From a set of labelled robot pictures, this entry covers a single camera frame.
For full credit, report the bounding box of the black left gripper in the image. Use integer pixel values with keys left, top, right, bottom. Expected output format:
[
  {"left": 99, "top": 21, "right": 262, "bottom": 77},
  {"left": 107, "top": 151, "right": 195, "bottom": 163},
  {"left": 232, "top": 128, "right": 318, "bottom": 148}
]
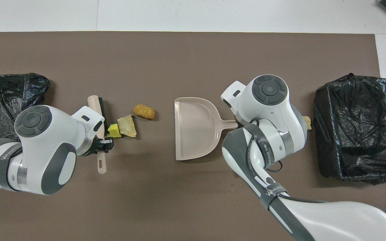
[{"left": 86, "top": 136, "right": 115, "bottom": 156}]

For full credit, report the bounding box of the plain yellow sponge piece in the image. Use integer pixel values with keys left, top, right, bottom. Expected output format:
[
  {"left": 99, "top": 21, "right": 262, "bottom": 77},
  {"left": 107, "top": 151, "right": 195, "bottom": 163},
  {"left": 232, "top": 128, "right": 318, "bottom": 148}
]
[{"left": 108, "top": 123, "right": 122, "bottom": 139}]

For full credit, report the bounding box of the beige angular foam chunk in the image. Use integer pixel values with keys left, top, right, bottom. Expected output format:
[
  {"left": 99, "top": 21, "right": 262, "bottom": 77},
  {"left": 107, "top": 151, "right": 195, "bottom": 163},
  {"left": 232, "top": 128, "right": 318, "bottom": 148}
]
[{"left": 117, "top": 114, "right": 137, "bottom": 138}]

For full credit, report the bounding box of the beige hand brush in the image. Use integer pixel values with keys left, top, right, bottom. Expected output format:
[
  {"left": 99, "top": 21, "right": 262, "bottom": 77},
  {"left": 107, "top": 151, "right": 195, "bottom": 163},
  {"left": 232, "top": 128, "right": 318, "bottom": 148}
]
[{"left": 87, "top": 95, "right": 108, "bottom": 174}]

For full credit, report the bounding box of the brown cracked bread roll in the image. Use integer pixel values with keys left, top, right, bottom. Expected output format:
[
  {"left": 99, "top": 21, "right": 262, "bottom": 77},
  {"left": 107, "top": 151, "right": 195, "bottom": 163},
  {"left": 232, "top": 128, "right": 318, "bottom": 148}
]
[{"left": 133, "top": 104, "right": 155, "bottom": 120}]

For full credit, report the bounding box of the beige plastic dustpan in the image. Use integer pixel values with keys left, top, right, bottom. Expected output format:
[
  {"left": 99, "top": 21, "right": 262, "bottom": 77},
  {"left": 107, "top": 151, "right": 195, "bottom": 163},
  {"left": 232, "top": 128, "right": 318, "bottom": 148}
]
[{"left": 174, "top": 97, "right": 239, "bottom": 161}]

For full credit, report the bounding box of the brown table mat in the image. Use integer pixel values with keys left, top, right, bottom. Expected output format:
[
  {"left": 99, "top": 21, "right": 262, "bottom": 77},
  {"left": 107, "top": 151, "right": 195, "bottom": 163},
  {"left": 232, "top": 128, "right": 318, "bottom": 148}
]
[{"left": 0, "top": 31, "right": 386, "bottom": 241}]

